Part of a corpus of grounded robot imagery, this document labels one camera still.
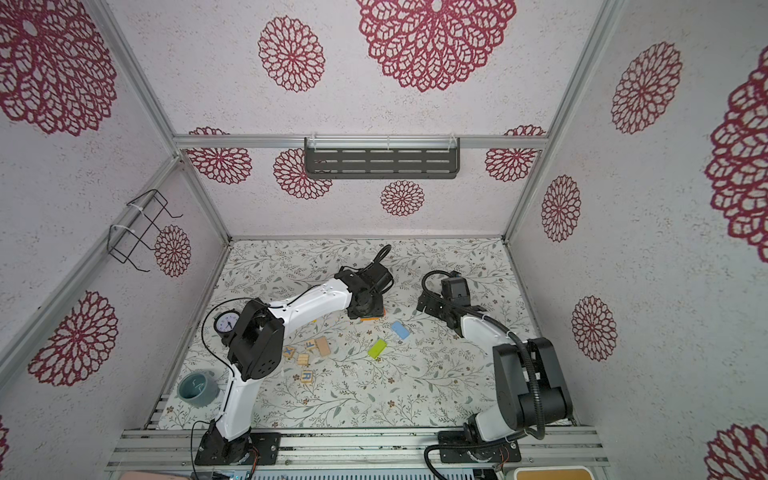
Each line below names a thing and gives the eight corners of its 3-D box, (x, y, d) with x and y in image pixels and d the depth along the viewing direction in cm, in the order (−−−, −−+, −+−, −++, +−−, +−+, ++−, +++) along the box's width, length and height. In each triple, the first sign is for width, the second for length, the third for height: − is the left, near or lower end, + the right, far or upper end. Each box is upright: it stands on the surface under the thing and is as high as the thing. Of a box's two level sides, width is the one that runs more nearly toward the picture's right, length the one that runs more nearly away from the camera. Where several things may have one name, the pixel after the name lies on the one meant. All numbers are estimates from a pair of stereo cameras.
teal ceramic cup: (185, 407, 82) (170, 399, 76) (196, 380, 87) (182, 371, 81) (214, 407, 82) (201, 399, 76) (223, 380, 87) (211, 371, 81)
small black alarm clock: (210, 344, 94) (205, 339, 91) (221, 316, 100) (217, 310, 98) (231, 344, 94) (226, 339, 91) (241, 316, 100) (236, 310, 98)
